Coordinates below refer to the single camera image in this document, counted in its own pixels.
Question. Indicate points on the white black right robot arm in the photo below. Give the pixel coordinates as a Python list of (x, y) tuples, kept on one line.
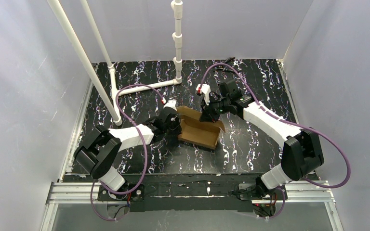
[(301, 149)]

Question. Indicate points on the brown cardboard paper box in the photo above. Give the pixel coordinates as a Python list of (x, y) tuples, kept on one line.
[(204, 134)]

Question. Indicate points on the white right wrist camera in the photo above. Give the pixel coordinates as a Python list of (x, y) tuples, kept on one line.
[(204, 90)]

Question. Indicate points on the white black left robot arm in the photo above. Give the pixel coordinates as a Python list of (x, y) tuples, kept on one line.
[(96, 154)]

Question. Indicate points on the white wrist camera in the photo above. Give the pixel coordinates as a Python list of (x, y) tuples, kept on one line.
[(171, 104), (204, 90)]

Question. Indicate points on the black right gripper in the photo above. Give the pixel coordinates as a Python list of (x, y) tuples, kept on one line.
[(209, 113)]

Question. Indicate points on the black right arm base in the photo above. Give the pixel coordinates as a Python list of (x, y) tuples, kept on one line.
[(248, 192)]

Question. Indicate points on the black pliers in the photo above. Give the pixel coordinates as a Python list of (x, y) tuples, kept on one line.
[(226, 65)]

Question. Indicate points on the aluminium rail frame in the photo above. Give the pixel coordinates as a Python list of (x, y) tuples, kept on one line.
[(169, 201)]

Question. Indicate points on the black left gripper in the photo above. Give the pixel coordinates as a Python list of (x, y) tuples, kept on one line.
[(175, 124)]

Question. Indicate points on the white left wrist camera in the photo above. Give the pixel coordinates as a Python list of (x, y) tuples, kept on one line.
[(171, 104)]

